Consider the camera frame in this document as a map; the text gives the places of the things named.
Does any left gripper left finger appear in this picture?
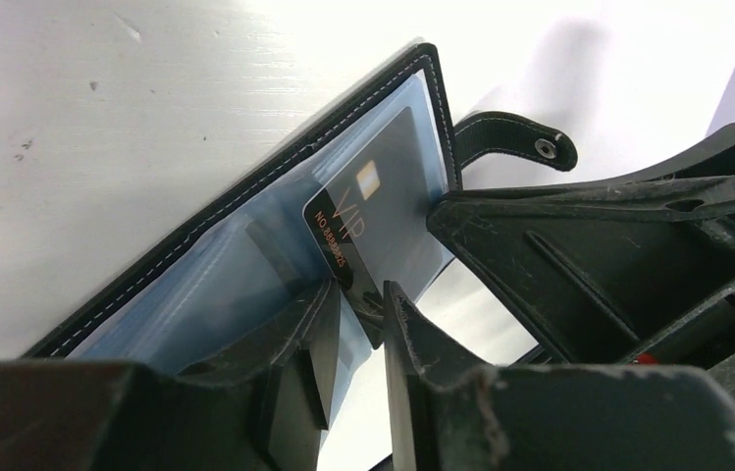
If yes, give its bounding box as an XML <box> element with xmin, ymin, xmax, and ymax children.
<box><xmin>0</xmin><ymin>280</ymin><xmax>341</xmax><ymax>470</ymax></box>

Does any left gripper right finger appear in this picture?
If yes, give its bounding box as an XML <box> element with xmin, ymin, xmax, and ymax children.
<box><xmin>384</xmin><ymin>282</ymin><xmax>735</xmax><ymax>470</ymax></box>

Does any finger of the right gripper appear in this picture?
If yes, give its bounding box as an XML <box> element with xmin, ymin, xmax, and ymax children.
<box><xmin>427</xmin><ymin>123</ymin><xmax>735</xmax><ymax>368</ymax></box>

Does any black VIP card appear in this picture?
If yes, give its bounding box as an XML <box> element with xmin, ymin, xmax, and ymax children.
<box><xmin>303</xmin><ymin>106</ymin><xmax>446</xmax><ymax>347</ymax></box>

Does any black leather card holder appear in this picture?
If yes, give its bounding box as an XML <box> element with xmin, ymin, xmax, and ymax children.
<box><xmin>21</xmin><ymin>42</ymin><xmax>580</xmax><ymax>449</ymax></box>

